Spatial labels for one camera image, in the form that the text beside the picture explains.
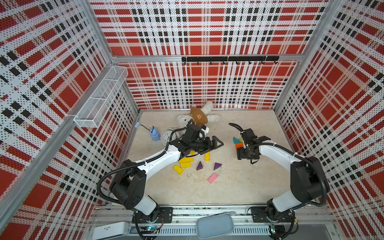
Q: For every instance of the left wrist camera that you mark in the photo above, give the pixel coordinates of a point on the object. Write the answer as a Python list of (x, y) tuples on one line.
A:
[(204, 129)]

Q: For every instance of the white teddy bear brown shirt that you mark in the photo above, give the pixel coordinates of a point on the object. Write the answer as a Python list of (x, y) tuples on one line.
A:
[(200, 116)]

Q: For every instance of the purple triangle block right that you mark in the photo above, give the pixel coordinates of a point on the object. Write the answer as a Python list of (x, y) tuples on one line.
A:
[(217, 166)]

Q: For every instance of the pink block lower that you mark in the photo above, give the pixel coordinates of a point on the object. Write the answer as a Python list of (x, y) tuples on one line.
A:
[(212, 178)]

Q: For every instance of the yellow upright long block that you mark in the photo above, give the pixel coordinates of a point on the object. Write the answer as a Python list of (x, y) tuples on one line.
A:
[(207, 156)]

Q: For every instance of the purple triangle block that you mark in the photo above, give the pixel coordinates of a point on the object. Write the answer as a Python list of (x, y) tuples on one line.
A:
[(217, 166), (200, 166)]

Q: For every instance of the yellow small block left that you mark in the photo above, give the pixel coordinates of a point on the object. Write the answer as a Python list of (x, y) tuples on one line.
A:
[(178, 169)]

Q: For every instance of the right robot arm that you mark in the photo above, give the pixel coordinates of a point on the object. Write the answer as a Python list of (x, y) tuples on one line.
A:
[(308, 182)]

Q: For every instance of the black hook rail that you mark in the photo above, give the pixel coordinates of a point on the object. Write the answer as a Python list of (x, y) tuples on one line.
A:
[(261, 59)]

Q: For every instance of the white wire mesh basket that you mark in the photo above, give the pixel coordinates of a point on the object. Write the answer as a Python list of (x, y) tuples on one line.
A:
[(102, 96)]

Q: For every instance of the teal triangle block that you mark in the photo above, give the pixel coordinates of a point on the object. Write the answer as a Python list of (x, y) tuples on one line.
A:
[(235, 140)]

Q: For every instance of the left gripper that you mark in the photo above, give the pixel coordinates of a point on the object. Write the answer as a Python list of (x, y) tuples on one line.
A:
[(208, 146)]

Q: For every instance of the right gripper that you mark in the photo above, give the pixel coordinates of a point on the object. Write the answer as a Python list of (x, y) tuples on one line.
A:
[(241, 156)]

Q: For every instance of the grey pouch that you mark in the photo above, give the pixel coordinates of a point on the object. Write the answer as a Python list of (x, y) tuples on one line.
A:
[(214, 226)]

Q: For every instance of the purple triangle block left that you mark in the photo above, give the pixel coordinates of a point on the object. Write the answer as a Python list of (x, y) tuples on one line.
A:
[(200, 166)]

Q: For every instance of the blue cable connector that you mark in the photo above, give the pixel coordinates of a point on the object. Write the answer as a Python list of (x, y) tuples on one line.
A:
[(154, 134)]

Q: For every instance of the orange block top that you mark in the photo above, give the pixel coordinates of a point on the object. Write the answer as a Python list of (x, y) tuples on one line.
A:
[(239, 145)]

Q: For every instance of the yellow short block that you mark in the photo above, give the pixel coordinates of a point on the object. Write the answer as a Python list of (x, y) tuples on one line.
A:
[(185, 165)]

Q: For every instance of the white alarm clock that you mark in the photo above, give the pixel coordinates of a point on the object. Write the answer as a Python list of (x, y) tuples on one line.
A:
[(165, 136)]

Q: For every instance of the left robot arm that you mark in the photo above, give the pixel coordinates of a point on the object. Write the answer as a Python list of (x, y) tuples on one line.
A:
[(126, 185)]

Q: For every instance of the white box device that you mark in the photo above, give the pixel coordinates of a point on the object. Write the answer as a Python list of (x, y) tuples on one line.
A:
[(110, 231)]

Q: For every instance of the yellow long block middle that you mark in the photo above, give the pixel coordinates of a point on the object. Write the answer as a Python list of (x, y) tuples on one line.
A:
[(186, 160)]

